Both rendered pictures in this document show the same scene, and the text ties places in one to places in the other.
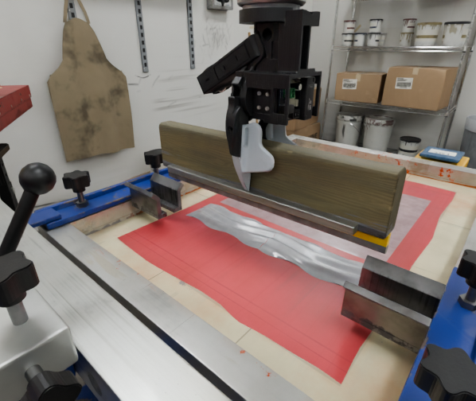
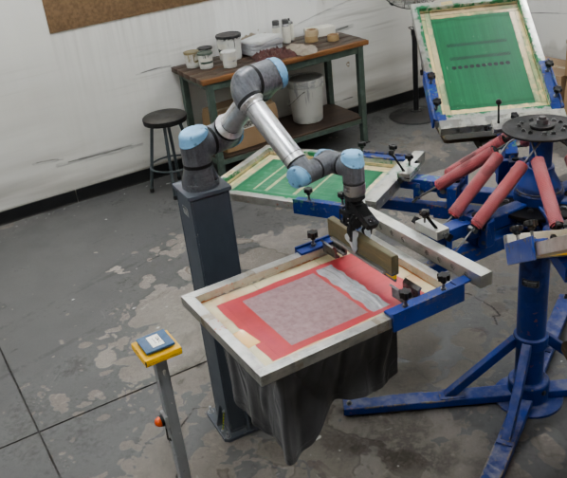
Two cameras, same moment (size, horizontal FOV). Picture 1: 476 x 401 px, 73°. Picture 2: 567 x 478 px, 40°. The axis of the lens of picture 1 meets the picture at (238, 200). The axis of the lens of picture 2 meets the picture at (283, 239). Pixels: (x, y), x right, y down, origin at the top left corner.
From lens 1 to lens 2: 3.00 m
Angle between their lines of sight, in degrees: 123
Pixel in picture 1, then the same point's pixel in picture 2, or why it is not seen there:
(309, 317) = (354, 262)
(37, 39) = not seen: outside the picture
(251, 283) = (368, 271)
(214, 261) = (380, 280)
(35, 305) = (423, 224)
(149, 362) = (401, 229)
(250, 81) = not seen: hidden behind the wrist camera
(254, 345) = not seen: hidden behind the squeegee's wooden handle
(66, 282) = (425, 241)
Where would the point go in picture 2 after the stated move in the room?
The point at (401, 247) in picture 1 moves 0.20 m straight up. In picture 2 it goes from (296, 279) to (290, 230)
